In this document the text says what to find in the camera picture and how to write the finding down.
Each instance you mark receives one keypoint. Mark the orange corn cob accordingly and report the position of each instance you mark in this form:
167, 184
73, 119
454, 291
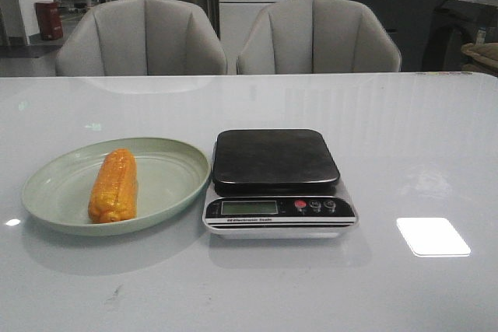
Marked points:
115, 191

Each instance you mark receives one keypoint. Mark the black silver kitchen scale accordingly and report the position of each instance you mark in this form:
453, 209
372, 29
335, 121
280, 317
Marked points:
276, 184

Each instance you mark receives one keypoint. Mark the right grey upholstered chair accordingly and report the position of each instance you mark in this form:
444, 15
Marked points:
315, 37

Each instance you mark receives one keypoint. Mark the grey upholstered chair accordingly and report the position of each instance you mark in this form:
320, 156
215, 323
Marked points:
315, 37
142, 37

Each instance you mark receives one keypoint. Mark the pale green round plate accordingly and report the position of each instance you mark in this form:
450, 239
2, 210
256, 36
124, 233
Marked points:
171, 175

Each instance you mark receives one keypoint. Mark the left grey upholstered chair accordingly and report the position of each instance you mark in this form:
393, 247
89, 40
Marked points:
142, 37

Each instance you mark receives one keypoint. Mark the red bin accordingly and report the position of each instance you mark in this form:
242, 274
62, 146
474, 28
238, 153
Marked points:
49, 20

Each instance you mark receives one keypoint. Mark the black glossy appliance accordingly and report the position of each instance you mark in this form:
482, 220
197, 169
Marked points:
455, 23

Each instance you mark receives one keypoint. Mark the beige cushion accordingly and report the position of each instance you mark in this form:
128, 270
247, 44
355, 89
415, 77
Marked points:
482, 58

